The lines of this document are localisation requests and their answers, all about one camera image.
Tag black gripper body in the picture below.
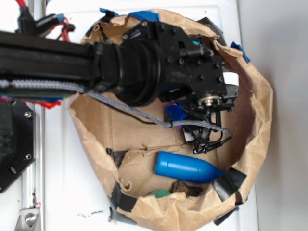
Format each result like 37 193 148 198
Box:
122 21 239 154

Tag blue sponge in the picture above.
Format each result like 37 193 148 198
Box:
165 104 187 122

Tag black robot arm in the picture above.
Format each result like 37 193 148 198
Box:
0 20 239 154

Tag blue plastic bottle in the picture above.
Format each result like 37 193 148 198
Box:
154 151 225 183

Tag brown paper bag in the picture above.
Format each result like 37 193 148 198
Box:
69 9 273 231

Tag dark brown crumpled object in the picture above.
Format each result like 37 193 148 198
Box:
171 180 203 197

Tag green round object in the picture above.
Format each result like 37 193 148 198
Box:
149 189 171 198

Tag white tray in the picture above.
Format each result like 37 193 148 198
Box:
44 0 259 231

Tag red wires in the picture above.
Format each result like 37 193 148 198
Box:
14 0 76 42

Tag grey braided cable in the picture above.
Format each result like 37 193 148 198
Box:
0 79 233 148

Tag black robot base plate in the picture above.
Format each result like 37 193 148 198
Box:
0 101 35 193

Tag aluminium rail frame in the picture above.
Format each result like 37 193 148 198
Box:
13 0 46 231

